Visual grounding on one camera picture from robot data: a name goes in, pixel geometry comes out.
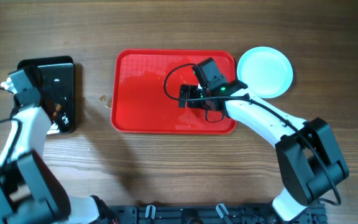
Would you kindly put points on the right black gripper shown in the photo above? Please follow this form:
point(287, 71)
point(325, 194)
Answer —
point(193, 90)

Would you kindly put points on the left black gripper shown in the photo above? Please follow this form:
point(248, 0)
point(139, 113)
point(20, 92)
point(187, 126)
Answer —
point(50, 90)

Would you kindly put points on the orange and green sponge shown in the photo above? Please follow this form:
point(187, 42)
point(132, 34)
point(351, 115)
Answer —
point(57, 109)

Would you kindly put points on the light blue plate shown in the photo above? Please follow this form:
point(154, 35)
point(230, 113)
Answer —
point(266, 71)

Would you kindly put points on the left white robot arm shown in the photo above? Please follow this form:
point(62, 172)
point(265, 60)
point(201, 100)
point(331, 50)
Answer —
point(29, 192)

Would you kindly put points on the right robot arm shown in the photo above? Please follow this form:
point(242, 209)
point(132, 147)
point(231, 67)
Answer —
point(309, 157)

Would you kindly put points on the black water tray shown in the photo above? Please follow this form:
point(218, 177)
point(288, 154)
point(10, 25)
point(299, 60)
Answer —
point(58, 72)

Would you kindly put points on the red serving tray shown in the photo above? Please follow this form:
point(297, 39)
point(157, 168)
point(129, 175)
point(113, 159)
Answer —
point(147, 81)

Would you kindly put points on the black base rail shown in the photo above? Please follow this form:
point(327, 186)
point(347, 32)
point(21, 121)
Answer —
point(240, 214)

